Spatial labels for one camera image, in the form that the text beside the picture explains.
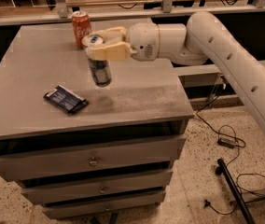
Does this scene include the top grey drawer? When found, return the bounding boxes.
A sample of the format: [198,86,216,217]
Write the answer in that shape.
[0,135,185,181]

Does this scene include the black floor stand leg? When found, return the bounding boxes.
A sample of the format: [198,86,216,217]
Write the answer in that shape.
[216,159,256,224]

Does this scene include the grey drawer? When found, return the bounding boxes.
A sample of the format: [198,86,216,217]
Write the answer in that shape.
[0,135,185,181]
[21,169,173,204]
[42,189,165,219]

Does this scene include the wooden shelf with metal rails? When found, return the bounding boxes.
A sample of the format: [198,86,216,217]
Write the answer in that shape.
[0,0,265,26]

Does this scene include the grey drawer cabinet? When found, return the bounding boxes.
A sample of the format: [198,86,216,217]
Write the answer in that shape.
[0,23,193,208]

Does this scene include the black floor cable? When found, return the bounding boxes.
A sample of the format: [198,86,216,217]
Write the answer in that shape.
[195,95,265,216]

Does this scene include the orange coca-cola can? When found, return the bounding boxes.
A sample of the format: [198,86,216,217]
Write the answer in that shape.
[72,10,91,48]

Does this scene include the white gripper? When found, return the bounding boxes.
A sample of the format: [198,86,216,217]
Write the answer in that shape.
[86,23,159,62]

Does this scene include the middle grey drawer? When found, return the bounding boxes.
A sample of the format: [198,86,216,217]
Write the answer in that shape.
[21,169,173,204]

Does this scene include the dark blue snack packet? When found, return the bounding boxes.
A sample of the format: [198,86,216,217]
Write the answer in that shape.
[44,85,89,114]

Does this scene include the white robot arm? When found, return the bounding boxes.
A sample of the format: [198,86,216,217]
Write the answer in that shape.
[85,11,265,134]

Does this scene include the bottom grey drawer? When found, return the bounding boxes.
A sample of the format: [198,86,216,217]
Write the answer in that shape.
[42,189,165,219]

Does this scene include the black power adapter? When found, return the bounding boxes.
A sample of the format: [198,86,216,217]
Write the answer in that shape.
[217,138,235,148]

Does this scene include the blue silver redbull can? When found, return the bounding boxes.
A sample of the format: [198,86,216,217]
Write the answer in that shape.
[82,35,112,87]

